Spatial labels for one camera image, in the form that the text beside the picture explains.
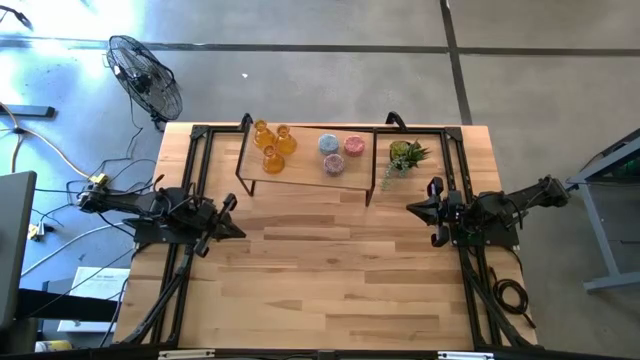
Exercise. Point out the silver aluminium bracket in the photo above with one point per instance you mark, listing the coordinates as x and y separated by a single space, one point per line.
187 354
465 355

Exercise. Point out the black floor fan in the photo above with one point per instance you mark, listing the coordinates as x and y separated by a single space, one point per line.
145 80

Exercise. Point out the amber glass candlestick holder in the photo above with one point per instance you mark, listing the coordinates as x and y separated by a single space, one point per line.
262 137
273 161
286 143

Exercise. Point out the black aluminium rig frame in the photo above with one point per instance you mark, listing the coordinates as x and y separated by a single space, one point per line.
454 134

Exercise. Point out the black desk edge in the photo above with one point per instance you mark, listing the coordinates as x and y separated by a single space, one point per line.
65 305

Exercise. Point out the white power plug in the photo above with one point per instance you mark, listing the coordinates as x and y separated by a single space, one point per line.
37 230

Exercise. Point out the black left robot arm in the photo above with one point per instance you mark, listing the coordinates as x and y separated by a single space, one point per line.
150 205

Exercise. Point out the yellow power strip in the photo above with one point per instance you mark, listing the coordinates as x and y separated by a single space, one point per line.
100 179

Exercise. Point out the blue patterned candle tin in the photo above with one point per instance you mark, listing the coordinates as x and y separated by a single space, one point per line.
328 144

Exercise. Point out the pink candle tin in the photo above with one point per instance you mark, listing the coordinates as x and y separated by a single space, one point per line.
354 145

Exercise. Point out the yellow object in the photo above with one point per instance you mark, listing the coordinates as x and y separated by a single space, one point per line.
55 346

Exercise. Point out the green potted succulent plant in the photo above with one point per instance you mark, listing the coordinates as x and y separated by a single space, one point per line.
405 157

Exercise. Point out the white paper sheet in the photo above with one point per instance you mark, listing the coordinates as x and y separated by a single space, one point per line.
102 282

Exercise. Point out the black floor bar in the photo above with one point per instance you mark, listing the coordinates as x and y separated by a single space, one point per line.
27 111

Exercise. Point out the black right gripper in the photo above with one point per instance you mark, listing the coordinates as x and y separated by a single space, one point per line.
452 212

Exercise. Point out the grey monitor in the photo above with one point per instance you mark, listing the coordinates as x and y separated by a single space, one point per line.
15 250

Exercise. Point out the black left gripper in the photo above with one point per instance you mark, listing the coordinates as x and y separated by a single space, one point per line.
210 222

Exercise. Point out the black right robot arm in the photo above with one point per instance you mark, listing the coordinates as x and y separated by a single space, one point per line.
525 197

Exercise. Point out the grey metal table frame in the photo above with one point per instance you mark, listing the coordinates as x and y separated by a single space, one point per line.
597 235

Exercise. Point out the wooden shelf with black legs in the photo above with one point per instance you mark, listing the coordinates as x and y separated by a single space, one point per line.
305 172

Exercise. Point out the maroon patterned candle tin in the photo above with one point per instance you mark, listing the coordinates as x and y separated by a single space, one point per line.
333 164

